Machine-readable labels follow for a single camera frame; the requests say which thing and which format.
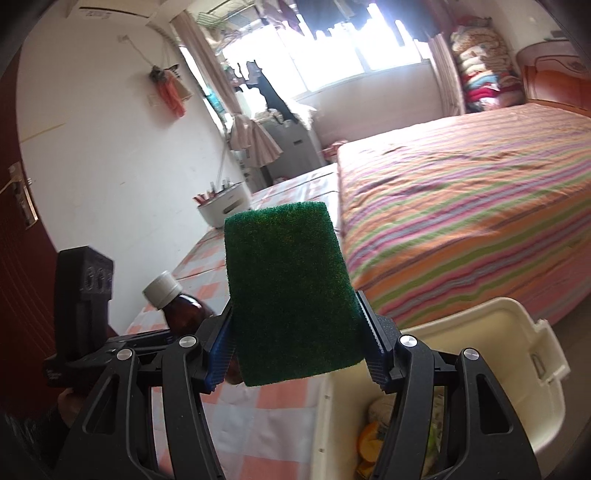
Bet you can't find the green yellow sponge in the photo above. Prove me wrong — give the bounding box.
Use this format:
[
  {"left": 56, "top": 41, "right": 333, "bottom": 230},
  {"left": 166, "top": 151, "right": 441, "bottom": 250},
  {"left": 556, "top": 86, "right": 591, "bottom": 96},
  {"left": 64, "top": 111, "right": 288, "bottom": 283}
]
[{"left": 224, "top": 202, "right": 363, "bottom": 387}]

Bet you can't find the striped tied curtain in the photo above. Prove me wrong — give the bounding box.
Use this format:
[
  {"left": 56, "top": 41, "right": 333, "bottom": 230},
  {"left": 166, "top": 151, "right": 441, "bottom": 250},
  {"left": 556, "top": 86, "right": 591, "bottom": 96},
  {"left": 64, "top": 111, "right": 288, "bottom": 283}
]
[{"left": 171, "top": 11, "right": 283, "bottom": 168}]

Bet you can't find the orange cloth on wall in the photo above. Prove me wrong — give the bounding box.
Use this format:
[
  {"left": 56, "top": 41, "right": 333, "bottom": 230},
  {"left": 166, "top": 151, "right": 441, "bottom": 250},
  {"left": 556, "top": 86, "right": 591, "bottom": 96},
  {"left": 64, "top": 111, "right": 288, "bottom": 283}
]
[{"left": 149, "top": 65, "right": 192, "bottom": 118}]

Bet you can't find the stack of folded quilts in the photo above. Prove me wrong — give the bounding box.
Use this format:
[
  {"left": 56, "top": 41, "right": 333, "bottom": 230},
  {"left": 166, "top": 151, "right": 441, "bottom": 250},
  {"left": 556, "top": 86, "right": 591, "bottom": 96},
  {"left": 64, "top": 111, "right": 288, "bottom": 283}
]
[{"left": 450, "top": 16, "right": 526, "bottom": 113}]

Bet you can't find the brown medicine bottle white cap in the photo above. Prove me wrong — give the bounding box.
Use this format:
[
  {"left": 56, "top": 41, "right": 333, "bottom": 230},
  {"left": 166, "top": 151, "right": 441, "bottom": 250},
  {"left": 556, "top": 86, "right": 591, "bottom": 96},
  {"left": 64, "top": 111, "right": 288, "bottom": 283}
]
[{"left": 141, "top": 270, "right": 243, "bottom": 386}]

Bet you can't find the orange yellow wrapper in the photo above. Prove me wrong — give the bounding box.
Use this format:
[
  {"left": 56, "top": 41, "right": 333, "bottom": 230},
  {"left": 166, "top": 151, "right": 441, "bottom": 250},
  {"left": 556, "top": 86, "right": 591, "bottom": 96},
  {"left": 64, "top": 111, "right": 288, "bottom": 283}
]
[{"left": 356, "top": 421, "right": 384, "bottom": 463}]

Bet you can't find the red wooden headboard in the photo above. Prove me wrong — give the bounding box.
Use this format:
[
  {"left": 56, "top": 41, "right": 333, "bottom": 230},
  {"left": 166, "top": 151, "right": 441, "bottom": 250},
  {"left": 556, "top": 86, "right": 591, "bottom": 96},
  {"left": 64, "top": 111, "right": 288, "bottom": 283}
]
[{"left": 516, "top": 40, "right": 590, "bottom": 117}]

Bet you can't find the grey standing air conditioner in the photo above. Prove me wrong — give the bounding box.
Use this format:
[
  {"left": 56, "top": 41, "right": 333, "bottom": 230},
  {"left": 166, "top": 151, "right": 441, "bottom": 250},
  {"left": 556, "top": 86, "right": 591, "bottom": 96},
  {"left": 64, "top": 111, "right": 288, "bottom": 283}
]
[{"left": 259, "top": 117, "right": 327, "bottom": 181}]

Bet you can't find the hanging dark clothes row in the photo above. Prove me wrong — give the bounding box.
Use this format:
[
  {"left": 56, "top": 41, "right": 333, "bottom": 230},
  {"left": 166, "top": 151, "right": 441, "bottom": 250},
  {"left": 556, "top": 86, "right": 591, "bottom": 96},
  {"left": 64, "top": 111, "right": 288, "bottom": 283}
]
[{"left": 253, "top": 0, "right": 442, "bottom": 42}]

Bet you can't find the white utensil holder tub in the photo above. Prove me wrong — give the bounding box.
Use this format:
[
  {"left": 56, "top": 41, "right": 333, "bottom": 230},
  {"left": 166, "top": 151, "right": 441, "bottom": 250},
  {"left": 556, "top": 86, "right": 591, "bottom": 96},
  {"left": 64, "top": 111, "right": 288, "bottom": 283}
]
[{"left": 193, "top": 182, "right": 252, "bottom": 229}]

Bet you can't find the dark red door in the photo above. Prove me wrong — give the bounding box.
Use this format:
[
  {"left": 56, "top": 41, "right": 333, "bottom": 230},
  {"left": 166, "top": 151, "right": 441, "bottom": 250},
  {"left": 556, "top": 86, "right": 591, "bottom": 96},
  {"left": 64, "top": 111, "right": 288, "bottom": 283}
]
[{"left": 1, "top": 56, "right": 58, "bottom": 418}]

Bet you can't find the striped colourful bed sheet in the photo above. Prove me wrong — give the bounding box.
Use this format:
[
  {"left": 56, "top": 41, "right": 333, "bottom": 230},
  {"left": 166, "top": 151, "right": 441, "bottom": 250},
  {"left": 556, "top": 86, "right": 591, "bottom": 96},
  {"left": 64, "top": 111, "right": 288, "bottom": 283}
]
[{"left": 338, "top": 103, "right": 590, "bottom": 328}]

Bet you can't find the cream plastic trash bin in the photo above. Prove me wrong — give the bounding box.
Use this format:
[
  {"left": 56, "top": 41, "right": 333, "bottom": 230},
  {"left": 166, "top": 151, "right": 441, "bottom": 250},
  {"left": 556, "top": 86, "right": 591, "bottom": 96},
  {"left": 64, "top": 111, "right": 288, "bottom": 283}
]
[{"left": 311, "top": 298, "right": 570, "bottom": 479}]

